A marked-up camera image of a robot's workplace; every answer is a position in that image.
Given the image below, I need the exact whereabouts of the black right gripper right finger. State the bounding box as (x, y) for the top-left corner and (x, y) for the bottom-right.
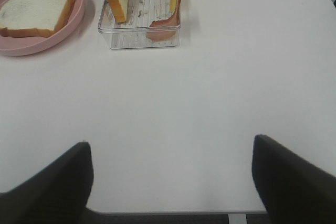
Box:
(251, 135), (335, 223)

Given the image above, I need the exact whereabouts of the pink round plate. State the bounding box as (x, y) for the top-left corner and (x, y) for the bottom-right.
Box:
(1, 0), (85, 56)

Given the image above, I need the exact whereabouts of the pink bacon strip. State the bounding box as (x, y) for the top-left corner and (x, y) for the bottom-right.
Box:
(146, 0), (181, 41)

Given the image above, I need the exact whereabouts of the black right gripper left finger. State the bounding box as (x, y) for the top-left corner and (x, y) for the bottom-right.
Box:
(0, 141), (95, 224)

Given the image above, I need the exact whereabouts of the right clear plastic tray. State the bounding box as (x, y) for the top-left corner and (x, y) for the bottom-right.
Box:
(98, 0), (181, 50)

